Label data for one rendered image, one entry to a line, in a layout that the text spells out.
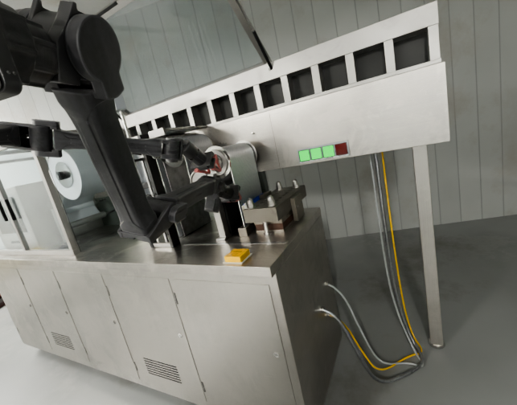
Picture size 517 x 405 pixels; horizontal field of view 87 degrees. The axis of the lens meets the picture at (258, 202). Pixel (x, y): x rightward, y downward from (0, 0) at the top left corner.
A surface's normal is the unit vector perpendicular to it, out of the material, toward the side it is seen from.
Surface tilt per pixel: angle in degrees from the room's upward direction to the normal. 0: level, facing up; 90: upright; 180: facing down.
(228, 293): 90
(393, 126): 90
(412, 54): 90
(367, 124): 90
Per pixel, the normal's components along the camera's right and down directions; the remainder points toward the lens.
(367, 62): -0.44, 0.29
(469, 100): -0.18, 0.25
